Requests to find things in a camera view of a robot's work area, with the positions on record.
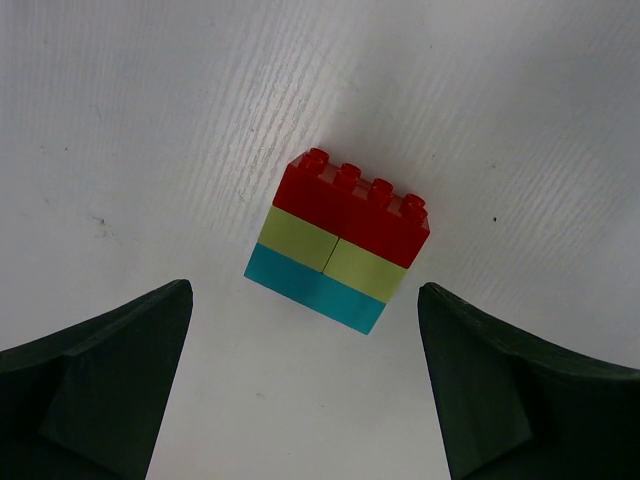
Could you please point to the teal yellow red lego stack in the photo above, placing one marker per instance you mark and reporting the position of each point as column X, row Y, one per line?
column 337, row 243

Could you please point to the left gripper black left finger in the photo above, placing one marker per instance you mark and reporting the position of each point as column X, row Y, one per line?
column 88, row 401

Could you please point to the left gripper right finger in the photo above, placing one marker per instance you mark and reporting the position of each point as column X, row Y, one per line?
column 512, row 405

